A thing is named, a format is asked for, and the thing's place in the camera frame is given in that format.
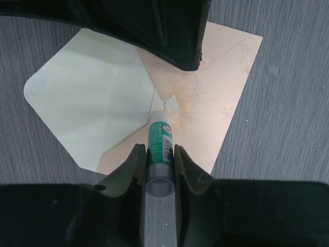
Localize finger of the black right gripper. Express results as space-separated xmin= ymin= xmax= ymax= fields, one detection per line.
xmin=1 ymin=0 xmax=211 ymax=71

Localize pink envelope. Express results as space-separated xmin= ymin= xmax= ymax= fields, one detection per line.
xmin=24 ymin=22 xmax=262 ymax=174

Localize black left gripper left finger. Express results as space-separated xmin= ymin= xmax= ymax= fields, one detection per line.
xmin=1 ymin=144 xmax=146 ymax=246

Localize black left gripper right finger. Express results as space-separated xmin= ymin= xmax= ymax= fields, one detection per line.
xmin=174 ymin=145 xmax=328 ymax=246

